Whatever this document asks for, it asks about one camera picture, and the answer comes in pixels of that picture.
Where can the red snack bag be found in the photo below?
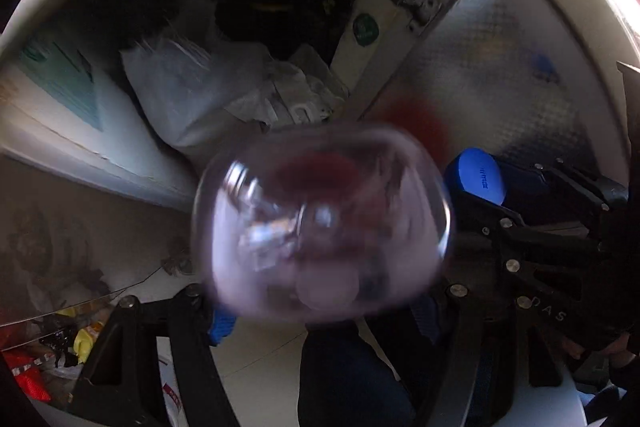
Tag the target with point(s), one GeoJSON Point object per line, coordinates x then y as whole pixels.
{"type": "Point", "coordinates": [26, 366]}

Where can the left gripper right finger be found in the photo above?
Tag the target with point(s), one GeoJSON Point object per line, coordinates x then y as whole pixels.
{"type": "Point", "coordinates": [408, 377]}

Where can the yellow packet on shelf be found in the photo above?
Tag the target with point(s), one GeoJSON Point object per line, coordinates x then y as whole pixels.
{"type": "Point", "coordinates": [86, 336]}

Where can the right hand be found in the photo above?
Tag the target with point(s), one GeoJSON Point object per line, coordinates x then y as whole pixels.
{"type": "Point", "coordinates": [617, 364]}

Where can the stainless steel cabinet door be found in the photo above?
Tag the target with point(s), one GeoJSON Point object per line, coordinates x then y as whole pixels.
{"type": "Point", "coordinates": [479, 79]}

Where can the clear plastic cup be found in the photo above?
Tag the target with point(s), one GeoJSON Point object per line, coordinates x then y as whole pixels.
{"type": "Point", "coordinates": [320, 223]}

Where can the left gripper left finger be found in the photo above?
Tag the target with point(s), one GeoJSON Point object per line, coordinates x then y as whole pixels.
{"type": "Point", "coordinates": [119, 384]}

